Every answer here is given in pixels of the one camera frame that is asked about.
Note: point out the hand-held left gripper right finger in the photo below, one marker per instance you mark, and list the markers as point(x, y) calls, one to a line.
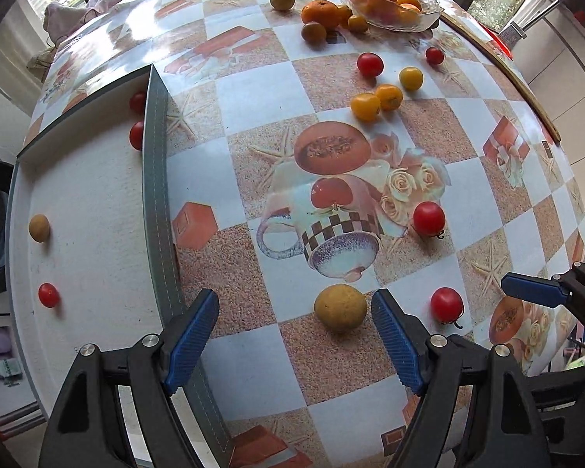
point(395, 341)

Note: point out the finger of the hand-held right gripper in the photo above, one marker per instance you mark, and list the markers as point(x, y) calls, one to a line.
point(531, 288)
point(575, 392)

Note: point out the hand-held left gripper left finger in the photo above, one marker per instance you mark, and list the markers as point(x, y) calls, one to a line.
point(190, 343)

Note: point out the yellow-brown round fruit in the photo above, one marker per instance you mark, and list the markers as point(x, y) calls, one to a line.
point(340, 308)

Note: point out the grey tray with white lining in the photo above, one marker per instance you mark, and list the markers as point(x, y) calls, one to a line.
point(92, 234)

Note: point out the white and green small object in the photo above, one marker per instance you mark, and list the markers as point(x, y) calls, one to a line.
point(10, 369)

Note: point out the small tan longan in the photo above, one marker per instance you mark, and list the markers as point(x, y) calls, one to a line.
point(39, 227)

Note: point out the grey cabinet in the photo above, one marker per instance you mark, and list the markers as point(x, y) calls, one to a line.
point(570, 87)

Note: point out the yellow cherry tomato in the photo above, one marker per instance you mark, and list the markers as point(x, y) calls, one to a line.
point(365, 107)
point(411, 78)

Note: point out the orange-yellow cherry tomato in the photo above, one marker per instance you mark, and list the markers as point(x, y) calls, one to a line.
point(389, 96)

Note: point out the red plastic object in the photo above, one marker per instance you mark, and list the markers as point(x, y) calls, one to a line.
point(502, 45)

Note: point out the small red cherry tomato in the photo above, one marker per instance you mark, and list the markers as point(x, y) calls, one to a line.
point(434, 55)

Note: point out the checkered printed tablecloth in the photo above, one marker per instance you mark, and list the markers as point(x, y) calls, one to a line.
point(282, 107)

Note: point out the small orange kumquat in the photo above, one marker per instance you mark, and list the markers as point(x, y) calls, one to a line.
point(357, 23)
point(344, 12)

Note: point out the brown round fruit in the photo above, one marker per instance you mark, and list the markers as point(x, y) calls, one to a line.
point(314, 32)

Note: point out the pink cloth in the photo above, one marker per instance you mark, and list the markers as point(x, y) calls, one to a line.
point(78, 9)

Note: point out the green-brown round fruit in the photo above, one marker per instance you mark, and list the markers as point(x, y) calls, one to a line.
point(282, 0)

